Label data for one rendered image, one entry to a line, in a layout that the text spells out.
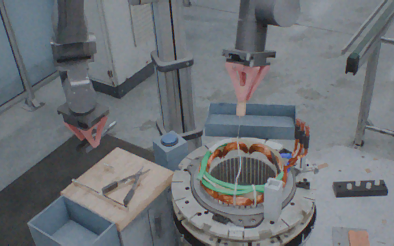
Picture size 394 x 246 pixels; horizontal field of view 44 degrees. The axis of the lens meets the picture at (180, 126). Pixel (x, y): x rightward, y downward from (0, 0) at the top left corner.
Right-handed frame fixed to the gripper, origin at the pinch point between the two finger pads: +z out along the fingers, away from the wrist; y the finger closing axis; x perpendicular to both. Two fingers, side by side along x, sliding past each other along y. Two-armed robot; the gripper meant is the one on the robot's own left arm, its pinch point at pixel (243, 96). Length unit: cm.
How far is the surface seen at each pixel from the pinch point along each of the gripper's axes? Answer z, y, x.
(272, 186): 16.6, 1.1, -8.3
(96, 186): 27.4, -8.9, 32.4
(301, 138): 8.5, 11.2, -8.3
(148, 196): 27.0, -4.1, 19.6
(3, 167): 92, 68, 205
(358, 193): 34, 58, -7
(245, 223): 24.9, -1.8, -5.0
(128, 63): 32, 159, 194
